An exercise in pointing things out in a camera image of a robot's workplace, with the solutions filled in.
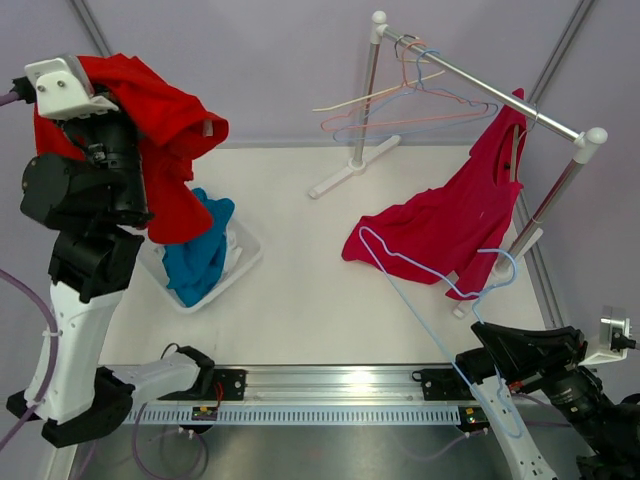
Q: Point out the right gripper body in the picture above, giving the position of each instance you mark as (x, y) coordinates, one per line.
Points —
(572, 386)

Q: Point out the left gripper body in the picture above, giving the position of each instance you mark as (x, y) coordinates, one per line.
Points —
(111, 140)

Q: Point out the red t shirt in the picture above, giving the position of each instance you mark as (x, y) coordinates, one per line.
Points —
(160, 150)

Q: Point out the blue t shirt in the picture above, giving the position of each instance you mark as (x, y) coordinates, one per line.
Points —
(195, 267)

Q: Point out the white t shirt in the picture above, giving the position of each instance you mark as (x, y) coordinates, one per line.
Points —
(233, 252)

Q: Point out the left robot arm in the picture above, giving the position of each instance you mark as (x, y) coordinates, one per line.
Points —
(75, 398)

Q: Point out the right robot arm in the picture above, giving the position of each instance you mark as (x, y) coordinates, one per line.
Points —
(612, 433)

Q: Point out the magenta t shirt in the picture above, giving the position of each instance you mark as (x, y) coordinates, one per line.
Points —
(453, 229)

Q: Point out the white plastic basket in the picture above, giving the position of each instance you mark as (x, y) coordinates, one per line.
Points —
(151, 254)

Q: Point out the white clothes rack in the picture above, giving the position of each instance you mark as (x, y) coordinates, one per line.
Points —
(586, 143)

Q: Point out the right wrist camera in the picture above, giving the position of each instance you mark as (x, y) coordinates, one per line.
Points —
(614, 338)

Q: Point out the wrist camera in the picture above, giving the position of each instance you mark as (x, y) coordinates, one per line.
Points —
(60, 89)
(614, 338)

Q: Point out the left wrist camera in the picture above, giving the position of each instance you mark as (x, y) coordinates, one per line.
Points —
(60, 89)

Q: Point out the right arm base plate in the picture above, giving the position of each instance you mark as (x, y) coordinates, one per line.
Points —
(441, 384)

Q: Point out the white slotted cable duct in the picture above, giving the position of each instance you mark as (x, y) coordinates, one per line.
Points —
(296, 415)

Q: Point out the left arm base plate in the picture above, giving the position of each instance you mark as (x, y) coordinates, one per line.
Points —
(223, 384)

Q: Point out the aluminium rail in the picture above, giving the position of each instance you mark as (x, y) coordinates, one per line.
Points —
(310, 385)

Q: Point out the cream wire hanger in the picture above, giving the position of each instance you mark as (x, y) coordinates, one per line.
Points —
(370, 76)

